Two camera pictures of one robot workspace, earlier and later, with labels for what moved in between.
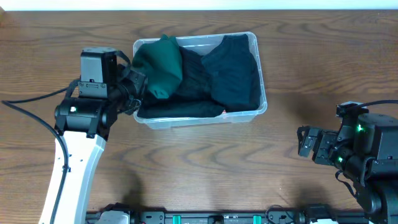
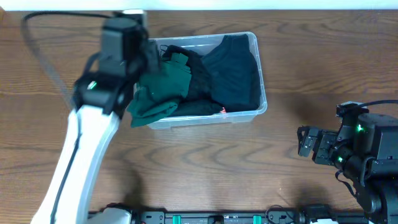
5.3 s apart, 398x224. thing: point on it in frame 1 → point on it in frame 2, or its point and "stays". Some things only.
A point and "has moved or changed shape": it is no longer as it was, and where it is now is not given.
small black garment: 233,70 stays
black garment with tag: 254,84 stays
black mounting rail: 272,217 stays
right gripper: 330,138 stays
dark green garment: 160,61 has moved or changed shape
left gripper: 137,83 → 150,54
